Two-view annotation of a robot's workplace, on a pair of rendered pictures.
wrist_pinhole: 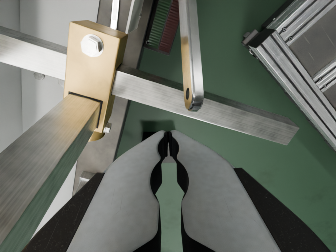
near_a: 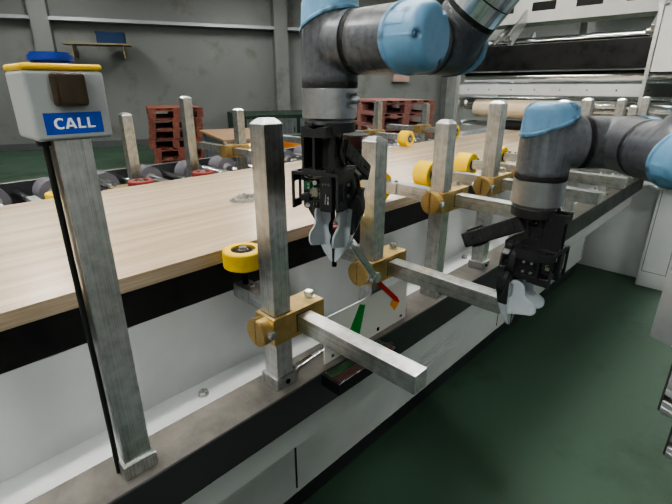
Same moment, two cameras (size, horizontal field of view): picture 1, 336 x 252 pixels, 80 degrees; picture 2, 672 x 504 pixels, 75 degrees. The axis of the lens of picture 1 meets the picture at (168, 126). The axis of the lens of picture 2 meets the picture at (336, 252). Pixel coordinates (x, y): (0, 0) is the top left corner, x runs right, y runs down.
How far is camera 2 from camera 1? 0.72 m
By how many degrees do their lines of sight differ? 96
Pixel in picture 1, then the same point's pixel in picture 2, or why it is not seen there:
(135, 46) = (315, 372)
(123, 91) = (305, 316)
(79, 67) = (294, 299)
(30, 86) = (182, 397)
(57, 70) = not seen: hidden behind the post
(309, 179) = not seen: outside the picture
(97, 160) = (179, 440)
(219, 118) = (360, 343)
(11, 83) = (182, 377)
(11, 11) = (239, 354)
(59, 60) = not seen: hidden behind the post
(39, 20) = (247, 370)
